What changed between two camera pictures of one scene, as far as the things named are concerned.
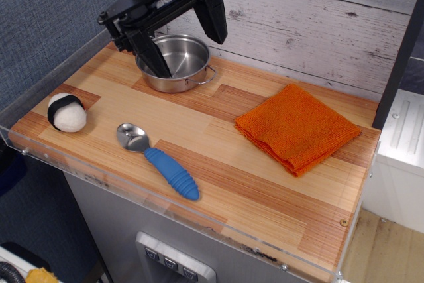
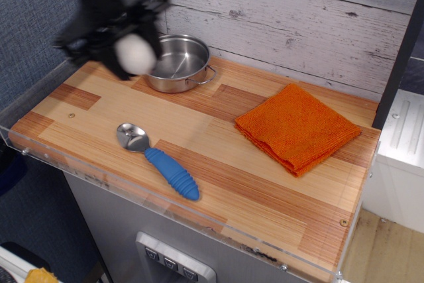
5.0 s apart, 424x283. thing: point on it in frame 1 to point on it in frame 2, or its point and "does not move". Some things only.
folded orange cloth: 294,129 does not move
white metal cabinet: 395,185 does not move
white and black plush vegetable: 66,113 to 135,54
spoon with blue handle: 134,138 does not move
